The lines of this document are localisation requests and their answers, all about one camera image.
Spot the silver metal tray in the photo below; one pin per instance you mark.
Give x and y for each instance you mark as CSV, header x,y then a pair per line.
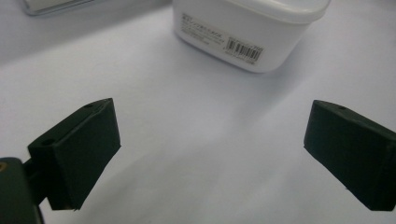
x,y
53,4

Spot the white plastic container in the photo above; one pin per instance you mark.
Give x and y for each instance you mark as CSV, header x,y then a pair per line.
x,y
246,28

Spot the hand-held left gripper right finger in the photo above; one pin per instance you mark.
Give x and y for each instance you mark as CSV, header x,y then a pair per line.
x,y
351,149

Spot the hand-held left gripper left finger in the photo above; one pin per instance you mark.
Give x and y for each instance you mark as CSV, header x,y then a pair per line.
x,y
77,155

